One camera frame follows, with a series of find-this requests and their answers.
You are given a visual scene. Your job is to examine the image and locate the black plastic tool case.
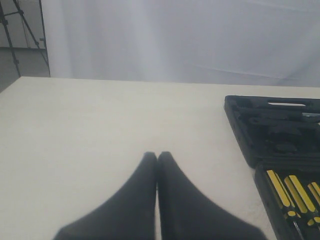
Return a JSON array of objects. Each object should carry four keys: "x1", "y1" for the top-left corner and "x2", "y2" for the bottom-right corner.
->
[{"x1": 224, "y1": 95, "x2": 320, "y2": 240}]

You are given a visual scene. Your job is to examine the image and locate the black tripod stand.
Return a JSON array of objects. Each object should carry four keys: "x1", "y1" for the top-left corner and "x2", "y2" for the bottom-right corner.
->
[{"x1": 0, "y1": 0, "x2": 51, "y2": 78}]

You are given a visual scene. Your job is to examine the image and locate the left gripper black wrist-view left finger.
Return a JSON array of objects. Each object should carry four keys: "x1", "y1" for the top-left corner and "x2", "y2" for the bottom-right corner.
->
[{"x1": 55, "y1": 152, "x2": 157, "y2": 240}]

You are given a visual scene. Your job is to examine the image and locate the small yellow black screwdriver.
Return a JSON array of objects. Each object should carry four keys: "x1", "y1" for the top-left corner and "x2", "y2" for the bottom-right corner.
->
[{"x1": 307, "y1": 182, "x2": 320, "y2": 205}]

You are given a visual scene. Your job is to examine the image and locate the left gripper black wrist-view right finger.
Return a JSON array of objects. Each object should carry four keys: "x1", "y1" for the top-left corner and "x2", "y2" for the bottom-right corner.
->
[{"x1": 157, "y1": 151, "x2": 266, "y2": 240}]

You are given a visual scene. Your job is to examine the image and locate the middle yellow black screwdriver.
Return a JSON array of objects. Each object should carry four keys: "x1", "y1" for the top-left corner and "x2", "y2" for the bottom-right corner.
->
[{"x1": 284, "y1": 175, "x2": 320, "y2": 228}]

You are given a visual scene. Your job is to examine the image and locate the large yellow black screwdriver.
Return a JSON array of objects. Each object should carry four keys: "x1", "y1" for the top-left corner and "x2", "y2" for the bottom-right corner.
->
[{"x1": 266, "y1": 169, "x2": 304, "y2": 240}]

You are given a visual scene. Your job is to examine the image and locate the white backdrop curtain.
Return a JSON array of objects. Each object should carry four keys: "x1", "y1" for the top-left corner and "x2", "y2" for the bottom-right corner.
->
[{"x1": 42, "y1": 0, "x2": 320, "y2": 87}]

